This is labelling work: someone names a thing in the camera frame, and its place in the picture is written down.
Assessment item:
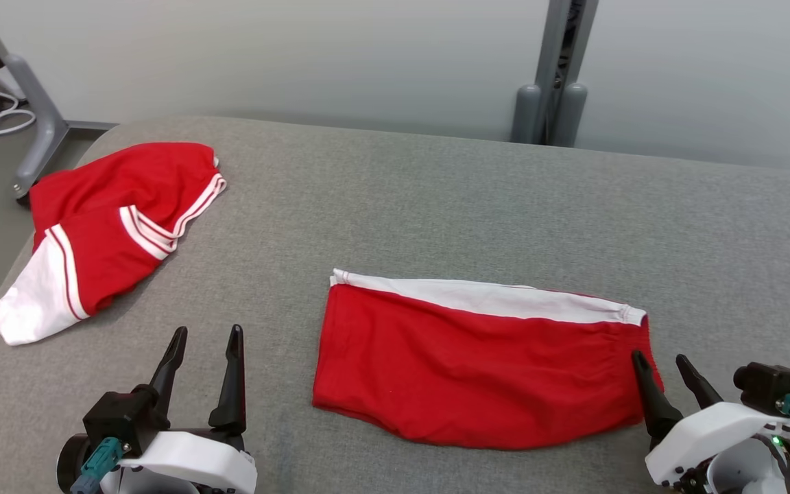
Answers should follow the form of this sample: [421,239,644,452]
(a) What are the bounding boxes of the red shorts with white panel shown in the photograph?
[311,268,664,452]

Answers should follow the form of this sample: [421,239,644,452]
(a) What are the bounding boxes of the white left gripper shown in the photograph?
[103,324,259,494]

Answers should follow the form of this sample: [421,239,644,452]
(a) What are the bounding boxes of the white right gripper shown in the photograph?
[631,350,790,490]

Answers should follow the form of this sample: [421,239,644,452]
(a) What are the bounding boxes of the left camera cable teal plug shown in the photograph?
[69,437,125,494]

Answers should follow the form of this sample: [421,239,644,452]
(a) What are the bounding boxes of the grey metal table leg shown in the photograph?
[0,0,119,204]

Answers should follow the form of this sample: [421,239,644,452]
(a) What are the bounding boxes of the grey cylinder post foot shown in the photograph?
[511,83,544,144]
[551,82,588,148]

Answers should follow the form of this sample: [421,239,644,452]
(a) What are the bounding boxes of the red garment with white stripes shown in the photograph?
[0,141,228,346]

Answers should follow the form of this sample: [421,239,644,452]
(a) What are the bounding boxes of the grey wall post bracket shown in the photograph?
[534,0,601,147]

